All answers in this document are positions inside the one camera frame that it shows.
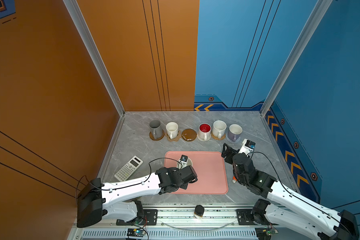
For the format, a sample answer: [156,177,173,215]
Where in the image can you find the white mug blue handle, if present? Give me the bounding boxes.
[177,158,193,169]

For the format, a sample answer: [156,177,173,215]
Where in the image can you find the cork paw-shaped coaster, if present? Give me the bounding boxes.
[165,130,182,142]

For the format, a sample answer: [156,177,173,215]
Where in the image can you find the grey-blue knitted round coaster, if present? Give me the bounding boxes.
[226,137,241,144]

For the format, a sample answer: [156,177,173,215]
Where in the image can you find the plain brown round coaster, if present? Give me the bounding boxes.
[149,131,165,141]

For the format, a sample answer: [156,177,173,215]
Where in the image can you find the brown coaster with scratches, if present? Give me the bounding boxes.
[182,129,198,142]

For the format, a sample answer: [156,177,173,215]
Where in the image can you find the grey mug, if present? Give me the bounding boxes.
[149,120,163,138]

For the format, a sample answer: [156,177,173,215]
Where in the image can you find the purple mug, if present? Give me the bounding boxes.
[227,124,243,141]

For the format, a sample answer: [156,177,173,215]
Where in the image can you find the red mug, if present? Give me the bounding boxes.
[198,123,212,134]

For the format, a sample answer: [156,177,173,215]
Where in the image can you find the white embroidered round coaster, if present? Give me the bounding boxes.
[197,133,211,142]

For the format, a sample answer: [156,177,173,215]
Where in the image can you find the woven rattan round coaster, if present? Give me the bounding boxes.
[211,133,226,141]

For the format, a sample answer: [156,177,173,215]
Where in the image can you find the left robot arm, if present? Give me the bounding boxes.
[77,166,198,228]

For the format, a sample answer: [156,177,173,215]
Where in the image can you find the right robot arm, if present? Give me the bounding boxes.
[222,144,360,240]

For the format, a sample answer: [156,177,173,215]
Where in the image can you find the pink plastic tray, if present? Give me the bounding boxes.
[164,151,229,195]

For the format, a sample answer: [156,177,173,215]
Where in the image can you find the white remote control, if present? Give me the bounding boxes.
[114,156,144,182]

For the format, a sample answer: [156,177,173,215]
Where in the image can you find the right circuit board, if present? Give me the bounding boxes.
[255,229,279,240]

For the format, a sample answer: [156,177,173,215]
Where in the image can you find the circuit board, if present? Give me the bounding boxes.
[126,228,149,240]
[255,229,279,240]

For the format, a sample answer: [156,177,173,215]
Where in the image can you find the left circuit board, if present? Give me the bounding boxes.
[126,228,149,240]

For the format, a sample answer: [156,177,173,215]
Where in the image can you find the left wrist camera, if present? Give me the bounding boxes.
[178,155,188,169]

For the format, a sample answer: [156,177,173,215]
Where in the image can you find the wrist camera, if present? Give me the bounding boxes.
[178,155,188,169]
[239,139,256,155]

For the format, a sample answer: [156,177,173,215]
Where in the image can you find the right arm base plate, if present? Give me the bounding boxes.
[236,209,271,226]

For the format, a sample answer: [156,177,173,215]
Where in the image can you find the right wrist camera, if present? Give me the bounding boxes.
[239,139,256,155]

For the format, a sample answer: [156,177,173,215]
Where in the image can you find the aluminium front rail frame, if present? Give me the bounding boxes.
[67,203,332,240]

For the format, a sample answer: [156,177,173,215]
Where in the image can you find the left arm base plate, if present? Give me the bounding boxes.
[116,209,158,226]

